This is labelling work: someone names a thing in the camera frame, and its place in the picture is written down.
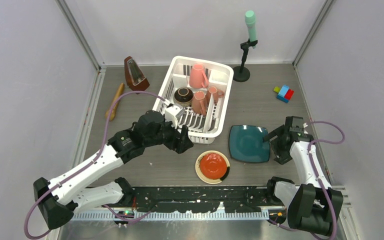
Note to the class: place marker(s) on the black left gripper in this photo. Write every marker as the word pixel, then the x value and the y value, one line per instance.
pixel 184 143

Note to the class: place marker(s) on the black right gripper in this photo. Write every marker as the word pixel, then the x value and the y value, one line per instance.
pixel 282 157

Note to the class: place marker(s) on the teal square plate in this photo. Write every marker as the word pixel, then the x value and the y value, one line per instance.
pixel 246 144

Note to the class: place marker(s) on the black patterned ceramic bowl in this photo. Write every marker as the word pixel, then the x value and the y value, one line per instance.
pixel 183 96

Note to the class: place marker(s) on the white plastic dish rack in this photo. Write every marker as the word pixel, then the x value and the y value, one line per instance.
pixel 202 88

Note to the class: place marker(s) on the small pink cup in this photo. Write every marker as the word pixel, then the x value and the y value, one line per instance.
pixel 214 94

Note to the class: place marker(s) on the large pink mug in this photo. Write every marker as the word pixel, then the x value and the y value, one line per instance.
pixel 198 78

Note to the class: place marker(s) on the white round plate with lettering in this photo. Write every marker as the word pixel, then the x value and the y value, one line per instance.
pixel 209 115

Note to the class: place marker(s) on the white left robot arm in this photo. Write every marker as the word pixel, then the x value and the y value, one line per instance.
pixel 60 198

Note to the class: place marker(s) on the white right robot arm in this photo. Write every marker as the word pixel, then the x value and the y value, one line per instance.
pixel 314 206

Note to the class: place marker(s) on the red and cream saucer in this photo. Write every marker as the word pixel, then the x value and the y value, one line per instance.
pixel 212 167

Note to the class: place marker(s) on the colourful toy blocks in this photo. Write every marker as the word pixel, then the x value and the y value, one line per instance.
pixel 283 93

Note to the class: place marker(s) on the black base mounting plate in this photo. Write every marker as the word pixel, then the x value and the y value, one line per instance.
pixel 199 199

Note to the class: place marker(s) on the black microphone stand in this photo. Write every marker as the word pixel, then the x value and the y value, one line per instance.
pixel 241 73

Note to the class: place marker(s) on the brown wooden metronome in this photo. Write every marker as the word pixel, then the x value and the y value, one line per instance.
pixel 134 77

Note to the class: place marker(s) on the wooden pestle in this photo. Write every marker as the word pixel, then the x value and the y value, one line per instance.
pixel 112 110

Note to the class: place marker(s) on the mint green microphone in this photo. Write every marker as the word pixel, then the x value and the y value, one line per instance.
pixel 250 21

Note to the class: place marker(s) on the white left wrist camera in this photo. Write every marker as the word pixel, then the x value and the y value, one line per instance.
pixel 173 113

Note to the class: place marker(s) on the slotted white cable duct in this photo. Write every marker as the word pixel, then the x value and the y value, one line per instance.
pixel 218 215

